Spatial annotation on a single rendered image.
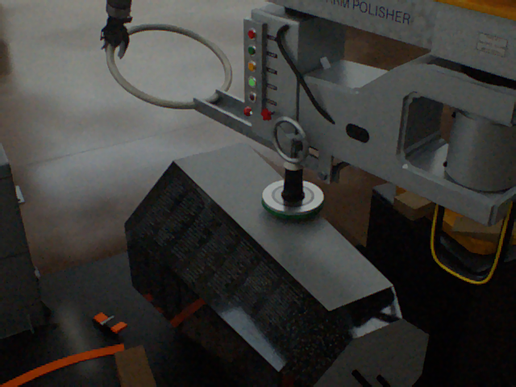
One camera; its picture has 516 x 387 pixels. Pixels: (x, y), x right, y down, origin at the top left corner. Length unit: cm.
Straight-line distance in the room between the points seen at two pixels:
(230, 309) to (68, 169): 239
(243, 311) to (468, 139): 90
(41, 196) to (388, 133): 270
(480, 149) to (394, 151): 25
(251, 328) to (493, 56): 108
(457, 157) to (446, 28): 33
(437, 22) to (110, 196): 276
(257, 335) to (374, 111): 77
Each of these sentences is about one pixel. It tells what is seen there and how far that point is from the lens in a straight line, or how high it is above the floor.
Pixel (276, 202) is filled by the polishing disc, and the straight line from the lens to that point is 230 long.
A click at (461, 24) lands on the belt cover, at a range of 160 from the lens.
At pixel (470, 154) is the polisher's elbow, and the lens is 171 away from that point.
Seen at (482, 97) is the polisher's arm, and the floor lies 148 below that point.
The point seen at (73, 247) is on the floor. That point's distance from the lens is 365.
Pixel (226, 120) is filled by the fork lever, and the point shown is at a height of 108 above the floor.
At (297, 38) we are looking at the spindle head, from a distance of 194.
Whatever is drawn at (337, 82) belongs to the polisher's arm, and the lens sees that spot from 192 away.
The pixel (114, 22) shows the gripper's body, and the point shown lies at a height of 135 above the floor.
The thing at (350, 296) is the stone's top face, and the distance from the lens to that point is 201.
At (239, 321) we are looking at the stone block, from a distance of 214.
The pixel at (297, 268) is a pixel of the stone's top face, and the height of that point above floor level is 80.
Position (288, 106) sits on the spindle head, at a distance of 204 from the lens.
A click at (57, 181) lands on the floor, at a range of 425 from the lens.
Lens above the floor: 211
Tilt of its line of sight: 33 degrees down
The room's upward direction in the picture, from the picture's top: straight up
